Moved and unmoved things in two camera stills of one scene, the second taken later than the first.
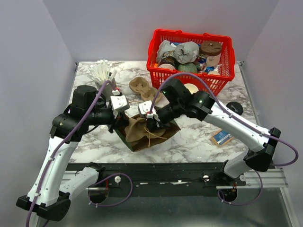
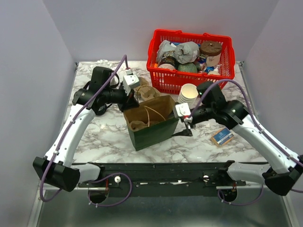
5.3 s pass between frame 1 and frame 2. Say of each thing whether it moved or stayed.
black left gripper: moved
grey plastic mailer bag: stayed
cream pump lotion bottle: stayed
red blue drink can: stayed
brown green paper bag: moved
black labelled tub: stayed
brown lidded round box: stayed
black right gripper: moved
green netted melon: stayed
